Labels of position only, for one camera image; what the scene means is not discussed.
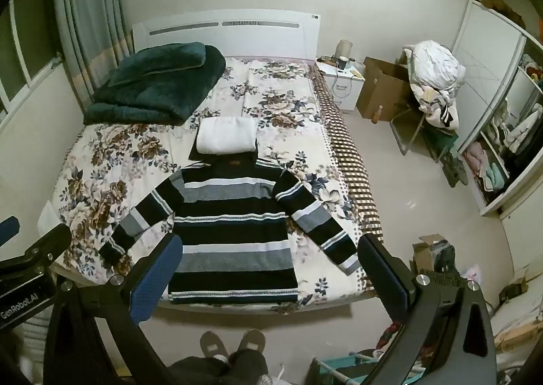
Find dark green blanket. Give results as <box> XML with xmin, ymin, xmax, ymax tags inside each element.
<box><xmin>83</xmin><ymin>42</ymin><xmax>227</xmax><ymax>127</ymax></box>

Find white wardrobe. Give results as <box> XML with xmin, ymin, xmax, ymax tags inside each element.
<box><xmin>451</xmin><ymin>0</ymin><xmax>543</xmax><ymax>217</ymax></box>

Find white nightstand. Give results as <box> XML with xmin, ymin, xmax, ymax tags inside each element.
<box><xmin>316</xmin><ymin>59</ymin><xmax>366</xmax><ymax>115</ymax></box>

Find green plush slippers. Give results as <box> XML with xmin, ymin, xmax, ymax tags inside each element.
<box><xmin>440</xmin><ymin>151</ymin><xmax>470</xmax><ymax>187</ymax></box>

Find striped knit sweater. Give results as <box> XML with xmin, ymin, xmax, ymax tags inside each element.
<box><xmin>99</xmin><ymin>157</ymin><xmax>361</xmax><ymax>306</ymax></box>

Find green storage rack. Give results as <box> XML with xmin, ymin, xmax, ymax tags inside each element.
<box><xmin>306</xmin><ymin>348</ymin><xmax>385</xmax><ymax>385</ymax></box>

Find folding chair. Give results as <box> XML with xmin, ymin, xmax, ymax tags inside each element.
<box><xmin>389</xmin><ymin>106</ymin><xmax>460</xmax><ymax>163</ymax></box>

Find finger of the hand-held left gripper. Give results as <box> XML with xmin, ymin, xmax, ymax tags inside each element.
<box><xmin>0</xmin><ymin>216</ymin><xmax>21</xmax><ymax>244</ymax></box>
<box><xmin>0</xmin><ymin>223</ymin><xmax>73</xmax><ymax>279</ymax></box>

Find large cardboard box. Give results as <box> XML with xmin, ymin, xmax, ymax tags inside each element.
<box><xmin>355</xmin><ymin>56</ymin><xmax>415</xmax><ymax>123</ymax></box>

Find person's right slipper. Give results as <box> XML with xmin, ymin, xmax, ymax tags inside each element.
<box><xmin>237</xmin><ymin>328</ymin><xmax>267</xmax><ymax>357</ymax></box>

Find person's legs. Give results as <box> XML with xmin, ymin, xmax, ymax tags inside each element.
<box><xmin>167</xmin><ymin>348</ymin><xmax>270</xmax><ymax>385</ymax></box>

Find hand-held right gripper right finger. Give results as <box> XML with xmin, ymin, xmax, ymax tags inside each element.
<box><xmin>357</xmin><ymin>233</ymin><xmax>498</xmax><ymax>385</ymax></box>

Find black folded cloth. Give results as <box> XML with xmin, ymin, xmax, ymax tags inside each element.
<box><xmin>189</xmin><ymin>142</ymin><xmax>260</xmax><ymax>165</ymax></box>

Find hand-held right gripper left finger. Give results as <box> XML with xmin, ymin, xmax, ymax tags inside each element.
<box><xmin>42</xmin><ymin>233</ymin><xmax>184</xmax><ymax>385</ymax></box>

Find pile of clothes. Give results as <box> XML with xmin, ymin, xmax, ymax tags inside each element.
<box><xmin>402</xmin><ymin>40</ymin><xmax>467</xmax><ymax>129</ymax></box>

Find white folded cloth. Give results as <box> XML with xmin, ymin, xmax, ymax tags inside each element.
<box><xmin>196</xmin><ymin>117</ymin><xmax>259</xmax><ymax>155</ymax></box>

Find small open cardboard box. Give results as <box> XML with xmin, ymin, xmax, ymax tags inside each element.
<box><xmin>412</xmin><ymin>234</ymin><xmax>457</xmax><ymax>274</ymax></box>

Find grey striped curtain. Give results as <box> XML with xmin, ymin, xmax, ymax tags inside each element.
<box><xmin>50</xmin><ymin>0</ymin><xmax>135</xmax><ymax>102</ymax></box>

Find white bed headboard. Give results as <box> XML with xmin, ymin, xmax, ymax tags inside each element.
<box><xmin>131</xmin><ymin>8</ymin><xmax>322</xmax><ymax>60</ymax></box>

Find dark green pillow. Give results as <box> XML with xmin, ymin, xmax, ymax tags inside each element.
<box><xmin>107</xmin><ymin>42</ymin><xmax>207</xmax><ymax>87</ymax></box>

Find window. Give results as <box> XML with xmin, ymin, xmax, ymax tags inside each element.
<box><xmin>0</xmin><ymin>0</ymin><xmax>65</xmax><ymax>116</ymax></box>

